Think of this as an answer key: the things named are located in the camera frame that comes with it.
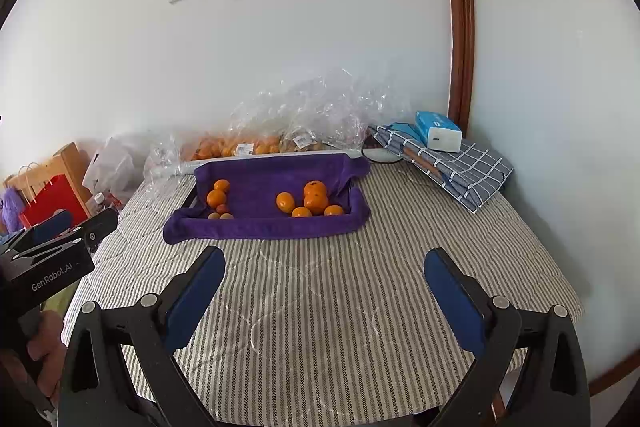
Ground blue tissue box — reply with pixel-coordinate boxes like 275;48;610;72
414;111;463;154

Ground striped quilted blanket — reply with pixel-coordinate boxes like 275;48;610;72
60;152;586;427

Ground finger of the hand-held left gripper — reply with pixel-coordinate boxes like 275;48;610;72
82;208;119;254
10;210;74;253

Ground person's left hand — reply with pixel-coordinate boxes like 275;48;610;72
25;311;69;400

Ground purple towel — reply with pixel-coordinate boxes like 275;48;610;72
163;153;371;246

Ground clear bag of brown fruits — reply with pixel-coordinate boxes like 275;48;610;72
280;69;396;154

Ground wooden baseboard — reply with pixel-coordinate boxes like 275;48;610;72
589;357;640;400

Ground empty clear plastic bag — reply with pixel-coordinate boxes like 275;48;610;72
144;134;183;182

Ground clear bag of oranges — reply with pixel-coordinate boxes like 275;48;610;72
180;89;288;162

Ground grey plaid folded cloth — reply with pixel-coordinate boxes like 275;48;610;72
368;123;515;213

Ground red paper bag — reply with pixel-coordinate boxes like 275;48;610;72
19;174;87;230

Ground purple fluffy item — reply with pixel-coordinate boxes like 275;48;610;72
0;187;25;233

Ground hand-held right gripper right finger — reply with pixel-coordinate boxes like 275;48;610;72
424;248;591;427

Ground black rimmed round object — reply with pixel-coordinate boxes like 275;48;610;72
361;147;403;165

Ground wooden door frame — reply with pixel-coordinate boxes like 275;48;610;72
436;0;476;132

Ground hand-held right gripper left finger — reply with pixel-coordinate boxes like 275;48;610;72
57;246;227;427

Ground white plastic bag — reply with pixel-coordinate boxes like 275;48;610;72
81;134;146;202

